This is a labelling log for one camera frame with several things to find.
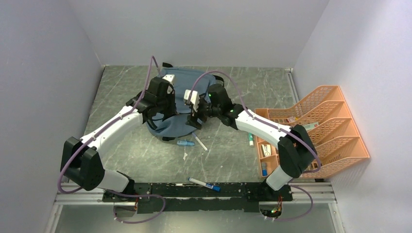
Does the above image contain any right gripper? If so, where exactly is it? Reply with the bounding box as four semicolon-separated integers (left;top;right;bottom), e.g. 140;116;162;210
185;98;221;130

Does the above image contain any blue student backpack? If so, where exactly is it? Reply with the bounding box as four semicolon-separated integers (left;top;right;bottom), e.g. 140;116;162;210
146;63;205;141

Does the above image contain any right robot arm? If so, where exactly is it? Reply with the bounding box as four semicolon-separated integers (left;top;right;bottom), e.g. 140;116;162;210
184;84;319;201

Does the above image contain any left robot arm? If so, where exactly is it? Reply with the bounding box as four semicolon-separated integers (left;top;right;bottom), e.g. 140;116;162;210
59;74;177;202

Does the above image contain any white marker pen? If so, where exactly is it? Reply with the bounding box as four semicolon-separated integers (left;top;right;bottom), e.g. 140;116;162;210
192;133;208;151

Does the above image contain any white glue stick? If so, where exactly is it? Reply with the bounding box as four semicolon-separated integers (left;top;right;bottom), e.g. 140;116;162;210
248;133;254;147

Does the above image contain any orange desk organizer tray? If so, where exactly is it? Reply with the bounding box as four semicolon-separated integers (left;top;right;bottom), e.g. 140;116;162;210
253;108;281;179

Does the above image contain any blue capped marker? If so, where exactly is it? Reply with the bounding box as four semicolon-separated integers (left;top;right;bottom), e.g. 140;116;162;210
188;177;221;192

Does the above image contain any orange plastic file rack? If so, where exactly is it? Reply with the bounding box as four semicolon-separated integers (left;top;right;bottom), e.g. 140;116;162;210
261;85;370;179

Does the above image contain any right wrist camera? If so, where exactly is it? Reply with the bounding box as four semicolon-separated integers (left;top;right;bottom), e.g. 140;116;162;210
184;89;200;112

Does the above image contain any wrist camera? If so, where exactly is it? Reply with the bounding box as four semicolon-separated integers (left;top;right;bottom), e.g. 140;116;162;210
184;89;200;112
162;74;175;85

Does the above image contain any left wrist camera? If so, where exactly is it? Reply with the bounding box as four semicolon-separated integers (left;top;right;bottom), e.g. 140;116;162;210
162;74;175;85

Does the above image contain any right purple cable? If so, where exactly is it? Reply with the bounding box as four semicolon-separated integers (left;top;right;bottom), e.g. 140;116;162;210
187;70;322;222

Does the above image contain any purple cable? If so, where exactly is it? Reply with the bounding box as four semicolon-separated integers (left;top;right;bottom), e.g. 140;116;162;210
187;70;322;222
57;56;166;224

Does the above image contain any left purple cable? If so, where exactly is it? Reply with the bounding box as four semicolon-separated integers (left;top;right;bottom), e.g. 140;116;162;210
57;56;166;224

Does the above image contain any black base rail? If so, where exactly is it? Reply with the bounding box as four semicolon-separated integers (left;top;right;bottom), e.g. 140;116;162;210
102;182;292;214

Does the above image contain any aluminium frame rail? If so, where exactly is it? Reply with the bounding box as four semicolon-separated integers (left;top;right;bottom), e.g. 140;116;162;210
55;182;336;205

